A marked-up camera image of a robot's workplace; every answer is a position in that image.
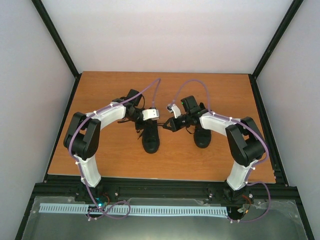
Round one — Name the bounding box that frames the right black corner post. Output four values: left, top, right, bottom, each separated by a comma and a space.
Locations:
251, 0, 305, 78

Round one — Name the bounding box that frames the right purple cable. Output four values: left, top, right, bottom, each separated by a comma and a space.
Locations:
168, 79, 272, 224

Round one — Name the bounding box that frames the left black corner post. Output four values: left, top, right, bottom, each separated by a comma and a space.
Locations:
30, 0, 82, 79

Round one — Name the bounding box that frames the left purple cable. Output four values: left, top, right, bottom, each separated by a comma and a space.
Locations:
67, 77, 162, 221

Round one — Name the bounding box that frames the grey metal base plate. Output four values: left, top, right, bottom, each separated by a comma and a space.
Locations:
16, 197, 313, 240

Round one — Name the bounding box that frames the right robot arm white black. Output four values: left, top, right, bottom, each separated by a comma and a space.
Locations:
163, 95, 268, 203

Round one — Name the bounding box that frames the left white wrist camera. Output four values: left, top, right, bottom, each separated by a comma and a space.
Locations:
142, 108, 160, 121

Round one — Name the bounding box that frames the purple cable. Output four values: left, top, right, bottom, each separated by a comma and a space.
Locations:
67, 77, 162, 221
168, 79, 272, 224

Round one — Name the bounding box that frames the black sneaker with laces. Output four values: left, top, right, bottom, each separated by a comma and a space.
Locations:
193, 125, 212, 149

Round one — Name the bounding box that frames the black sneaker one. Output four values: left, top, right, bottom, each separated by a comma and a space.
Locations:
136, 119, 163, 154

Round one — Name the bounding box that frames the white slotted cable duct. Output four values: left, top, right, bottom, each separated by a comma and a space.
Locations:
38, 203, 228, 218

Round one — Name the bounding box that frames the black corner post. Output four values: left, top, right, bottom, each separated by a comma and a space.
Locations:
251, 0, 305, 78
30, 0, 82, 79

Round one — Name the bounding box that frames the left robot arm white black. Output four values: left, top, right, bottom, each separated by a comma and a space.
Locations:
63, 89, 146, 202

